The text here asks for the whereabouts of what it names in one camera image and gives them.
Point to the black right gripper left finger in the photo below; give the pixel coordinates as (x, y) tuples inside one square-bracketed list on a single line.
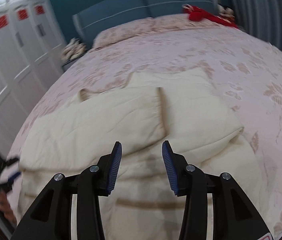
[(49, 216)]

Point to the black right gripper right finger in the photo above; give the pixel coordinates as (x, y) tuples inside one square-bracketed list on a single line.
[(234, 215)]

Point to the stack of folded beige clothes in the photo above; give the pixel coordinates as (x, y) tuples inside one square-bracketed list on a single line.
[(73, 50)]

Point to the dark bedside table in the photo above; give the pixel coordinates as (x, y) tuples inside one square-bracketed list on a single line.
[(67, 65)]

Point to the pink floral bed cover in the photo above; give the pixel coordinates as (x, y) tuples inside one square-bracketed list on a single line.
[(246, 72)]

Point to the white wardrobe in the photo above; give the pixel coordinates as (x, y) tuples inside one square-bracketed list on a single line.
[(30, 61)]

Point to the pink floral pillow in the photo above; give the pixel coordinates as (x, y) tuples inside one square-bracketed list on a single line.
[(123, 32), (180, 22)]

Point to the plush toys on nightstand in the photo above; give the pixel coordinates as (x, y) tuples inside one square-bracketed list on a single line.
[(226, 12)]

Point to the red garment on bed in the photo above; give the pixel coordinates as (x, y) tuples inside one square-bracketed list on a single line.
[(197, 14)]

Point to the blue upholstered headboard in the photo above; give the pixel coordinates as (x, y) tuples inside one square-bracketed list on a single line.
[(110, 13)]

